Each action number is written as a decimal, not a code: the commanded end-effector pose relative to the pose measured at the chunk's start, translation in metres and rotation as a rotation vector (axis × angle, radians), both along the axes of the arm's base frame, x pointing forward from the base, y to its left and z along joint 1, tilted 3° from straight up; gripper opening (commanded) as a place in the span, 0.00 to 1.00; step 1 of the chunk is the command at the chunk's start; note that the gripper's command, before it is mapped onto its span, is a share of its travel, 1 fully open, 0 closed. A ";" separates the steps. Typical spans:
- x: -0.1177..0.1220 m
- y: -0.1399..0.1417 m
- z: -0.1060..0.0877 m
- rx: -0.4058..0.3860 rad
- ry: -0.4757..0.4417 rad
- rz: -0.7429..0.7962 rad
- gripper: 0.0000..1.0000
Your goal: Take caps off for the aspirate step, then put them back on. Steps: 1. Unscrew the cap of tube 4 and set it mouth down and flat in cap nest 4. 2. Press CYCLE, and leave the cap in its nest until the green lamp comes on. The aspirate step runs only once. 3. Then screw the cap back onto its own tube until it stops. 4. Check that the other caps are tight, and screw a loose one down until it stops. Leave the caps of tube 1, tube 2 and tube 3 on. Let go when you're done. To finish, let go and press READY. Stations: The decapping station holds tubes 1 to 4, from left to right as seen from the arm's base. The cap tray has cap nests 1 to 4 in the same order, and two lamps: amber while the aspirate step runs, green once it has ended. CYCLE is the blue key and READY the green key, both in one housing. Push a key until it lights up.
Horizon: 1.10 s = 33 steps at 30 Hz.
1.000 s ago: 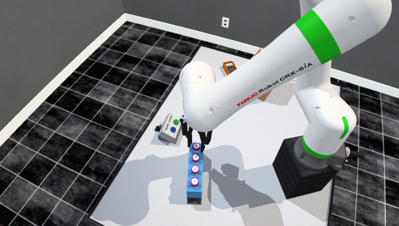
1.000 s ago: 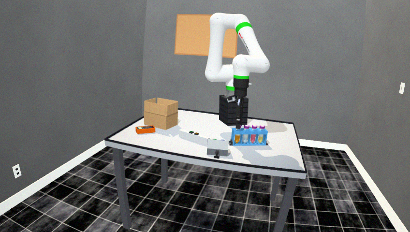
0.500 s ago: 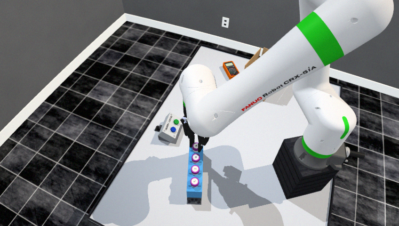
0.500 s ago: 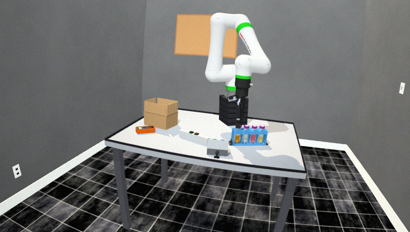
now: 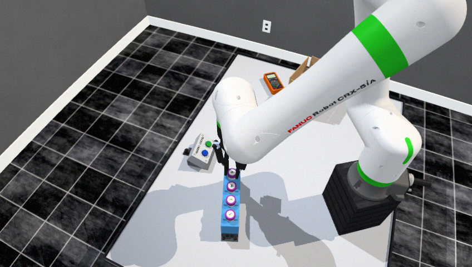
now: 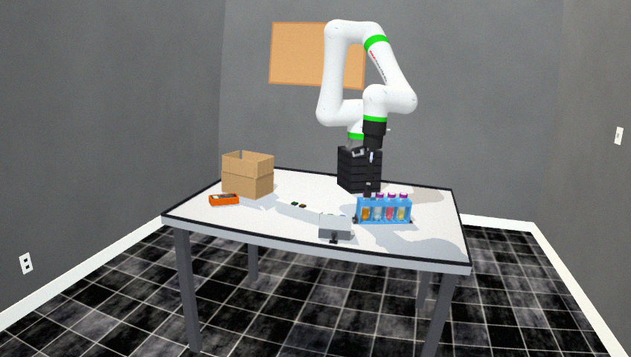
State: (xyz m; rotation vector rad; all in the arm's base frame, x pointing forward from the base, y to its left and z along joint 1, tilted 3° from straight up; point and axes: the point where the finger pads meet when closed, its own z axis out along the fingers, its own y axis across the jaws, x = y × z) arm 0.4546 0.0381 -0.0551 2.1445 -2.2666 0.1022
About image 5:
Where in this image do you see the orange digital multimeter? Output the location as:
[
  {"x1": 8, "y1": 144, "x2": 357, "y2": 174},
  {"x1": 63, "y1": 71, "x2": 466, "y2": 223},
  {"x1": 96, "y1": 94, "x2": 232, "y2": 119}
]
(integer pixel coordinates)
[{"x1": 263, "y1": 72, "x2": 284, "y2": 95}]

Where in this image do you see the white button housing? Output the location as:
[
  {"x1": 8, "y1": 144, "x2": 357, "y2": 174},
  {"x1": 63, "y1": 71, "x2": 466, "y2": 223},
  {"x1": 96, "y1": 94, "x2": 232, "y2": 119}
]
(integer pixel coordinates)
[{"x1": 183, "y1": 133, "x2": 215, "y2": 170}]

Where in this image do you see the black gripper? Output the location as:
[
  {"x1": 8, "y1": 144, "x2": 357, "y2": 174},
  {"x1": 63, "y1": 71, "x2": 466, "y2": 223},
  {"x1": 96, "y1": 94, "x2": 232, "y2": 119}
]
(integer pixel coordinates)
[{"x1": 212, "y1": 140, "x2": 247, "y2": 179}]

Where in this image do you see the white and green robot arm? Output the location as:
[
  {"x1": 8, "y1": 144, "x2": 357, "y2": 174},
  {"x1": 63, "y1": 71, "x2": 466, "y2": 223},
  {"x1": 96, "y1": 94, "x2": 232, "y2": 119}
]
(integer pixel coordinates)
[{"x1": 212, "y1": 0, "x2": 467, "y2": 201}]

